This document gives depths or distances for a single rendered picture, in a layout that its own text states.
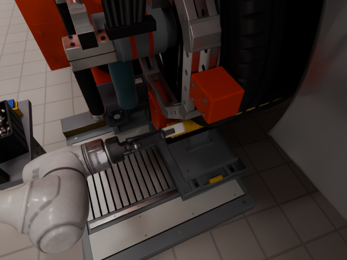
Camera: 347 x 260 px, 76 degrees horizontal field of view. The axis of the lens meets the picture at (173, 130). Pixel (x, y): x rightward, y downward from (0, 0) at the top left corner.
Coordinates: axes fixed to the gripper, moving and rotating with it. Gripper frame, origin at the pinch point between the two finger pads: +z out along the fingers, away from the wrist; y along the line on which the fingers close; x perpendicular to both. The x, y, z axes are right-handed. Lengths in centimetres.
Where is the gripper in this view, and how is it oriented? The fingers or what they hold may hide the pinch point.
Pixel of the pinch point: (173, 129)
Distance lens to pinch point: 67.9
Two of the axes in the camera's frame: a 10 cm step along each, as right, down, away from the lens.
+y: 2.8, 0.7, -9.6
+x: -2.8, -9.5, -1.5
